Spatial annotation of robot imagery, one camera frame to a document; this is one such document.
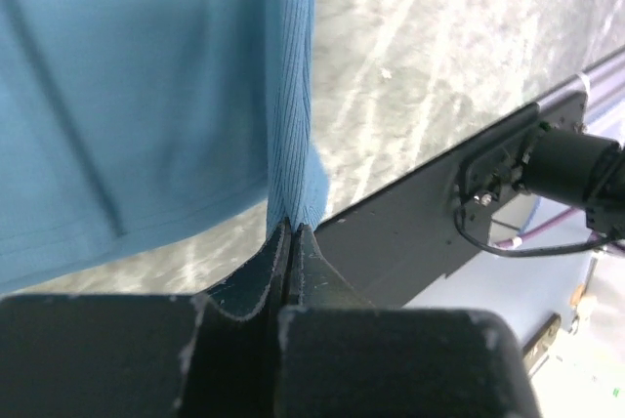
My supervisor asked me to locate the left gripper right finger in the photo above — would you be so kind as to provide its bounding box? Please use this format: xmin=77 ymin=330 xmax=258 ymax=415
xmin=275 ymin=226 xmax=540 ymax=417

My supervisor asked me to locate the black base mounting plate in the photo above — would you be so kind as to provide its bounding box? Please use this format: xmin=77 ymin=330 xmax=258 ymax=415
xmin=315 ymin=92 xmax=586 ymax=307

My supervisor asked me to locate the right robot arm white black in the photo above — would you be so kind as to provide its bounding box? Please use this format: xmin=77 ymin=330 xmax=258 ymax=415
xmin=519 ymin=123 xmax=624 ymax=239

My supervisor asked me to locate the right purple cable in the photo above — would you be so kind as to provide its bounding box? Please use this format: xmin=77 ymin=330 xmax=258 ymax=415
xmin=497 ymin=205 xmax=625 ymax=251

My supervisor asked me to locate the aluminium rail frame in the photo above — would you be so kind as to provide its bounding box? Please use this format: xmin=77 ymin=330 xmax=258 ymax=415
xmin=575 ymin=47 xmax=625 ymax=125

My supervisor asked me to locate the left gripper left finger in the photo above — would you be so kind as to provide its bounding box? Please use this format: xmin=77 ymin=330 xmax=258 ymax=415
xmin=1 ymin=224 xmax=291 ymax=417

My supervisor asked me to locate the plain blue tank top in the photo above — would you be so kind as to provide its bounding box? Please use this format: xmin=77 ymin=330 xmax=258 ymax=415
xmin=1 ymin=0 xmax=328 ymax=292

